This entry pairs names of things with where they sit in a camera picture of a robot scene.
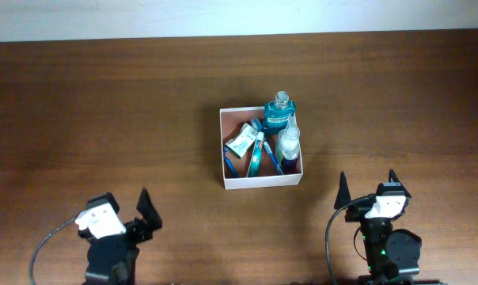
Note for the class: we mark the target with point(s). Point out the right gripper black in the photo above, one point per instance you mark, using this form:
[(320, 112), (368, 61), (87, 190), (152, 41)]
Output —
[(356, 210)]

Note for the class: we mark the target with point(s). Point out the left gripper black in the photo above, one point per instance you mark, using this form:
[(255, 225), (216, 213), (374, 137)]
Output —
[(143, 231)]

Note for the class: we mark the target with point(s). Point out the clear spray bottle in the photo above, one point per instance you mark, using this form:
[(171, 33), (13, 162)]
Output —
[(287, 147)]

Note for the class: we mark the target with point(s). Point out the blue disposable razor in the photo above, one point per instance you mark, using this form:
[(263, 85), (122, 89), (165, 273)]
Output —
[(228, 162)]

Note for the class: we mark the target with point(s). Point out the green white soap box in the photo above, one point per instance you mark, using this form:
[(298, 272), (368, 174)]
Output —
[(240, 144)]

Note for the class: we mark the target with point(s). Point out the green white toothpaste tube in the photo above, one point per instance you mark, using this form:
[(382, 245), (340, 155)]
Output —
[(254, 165)]

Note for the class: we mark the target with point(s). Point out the blue mouthwash bottle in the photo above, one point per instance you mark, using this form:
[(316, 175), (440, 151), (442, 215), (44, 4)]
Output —
[(277, 112)]

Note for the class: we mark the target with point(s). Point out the blue white toothbrush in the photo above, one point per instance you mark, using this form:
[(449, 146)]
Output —
[(256, 124)]

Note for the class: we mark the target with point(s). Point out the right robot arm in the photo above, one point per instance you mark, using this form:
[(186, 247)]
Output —
[(391, 255)]

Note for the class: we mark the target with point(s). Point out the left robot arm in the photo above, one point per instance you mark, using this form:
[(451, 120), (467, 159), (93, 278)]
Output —
[(113, 245)]

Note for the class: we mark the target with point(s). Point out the white cardboard box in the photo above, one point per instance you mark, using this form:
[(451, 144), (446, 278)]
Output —
[(231, 121)]

